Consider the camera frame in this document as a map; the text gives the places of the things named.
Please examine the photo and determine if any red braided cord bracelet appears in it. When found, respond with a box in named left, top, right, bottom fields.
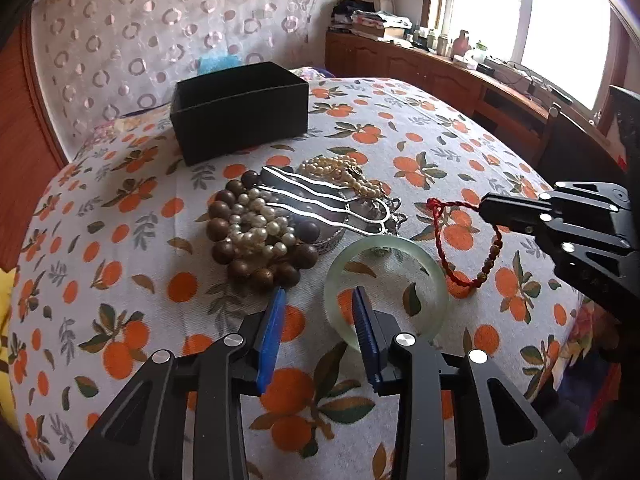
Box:
left=425, top=197, right=505, bottom=290

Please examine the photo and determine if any white pearl necklace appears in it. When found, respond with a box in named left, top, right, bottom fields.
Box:
left=226, top=186, right=298, bottom=259

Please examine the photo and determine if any black jewelry box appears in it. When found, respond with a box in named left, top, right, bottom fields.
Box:
left=169, top=62, right=309, bottom=166

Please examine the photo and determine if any pale green jade bangle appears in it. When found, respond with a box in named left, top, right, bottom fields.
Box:
left=323, top=235, right=449, bottom=350

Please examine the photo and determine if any long wooden sideboard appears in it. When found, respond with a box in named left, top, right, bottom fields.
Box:
left=324, top=30, right=548, bottom=164

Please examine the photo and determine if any silver rhinestone bangle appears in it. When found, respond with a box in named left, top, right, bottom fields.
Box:
left=310, top=198, right=350, bottom=255

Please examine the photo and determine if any silver wavy hair fork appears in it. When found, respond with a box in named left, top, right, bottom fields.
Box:
left=257, top=166, right=406, bottom=236

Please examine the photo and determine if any orange print bed sheet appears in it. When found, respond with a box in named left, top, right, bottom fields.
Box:
left=9, top=78, right=594, bottom=479

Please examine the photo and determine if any pink ceramic vase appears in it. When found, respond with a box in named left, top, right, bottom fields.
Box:
left=450, top=29, right=472, bottom=58

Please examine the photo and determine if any bright window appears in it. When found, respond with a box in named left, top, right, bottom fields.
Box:
left=444, top=0, right=613, bottom=115

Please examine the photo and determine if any yellow plush toy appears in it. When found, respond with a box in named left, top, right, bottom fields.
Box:
left=0, top=269, right=18, bottom=432

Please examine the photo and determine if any stack of folded clothes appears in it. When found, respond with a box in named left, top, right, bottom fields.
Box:
left=329, top=0, right=413, bottom=39

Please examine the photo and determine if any circle pattern sheer curtain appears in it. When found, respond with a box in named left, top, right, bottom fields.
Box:
left=32, top=0, right=317, bottom=157

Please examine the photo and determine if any brown wooden bead bracelet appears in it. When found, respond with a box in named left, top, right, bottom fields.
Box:
left=205, top=169, right=321, bottom=291

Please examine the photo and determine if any cream pearl necklace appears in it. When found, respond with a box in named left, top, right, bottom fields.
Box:
left=297, top=155, right=386, bottom=201

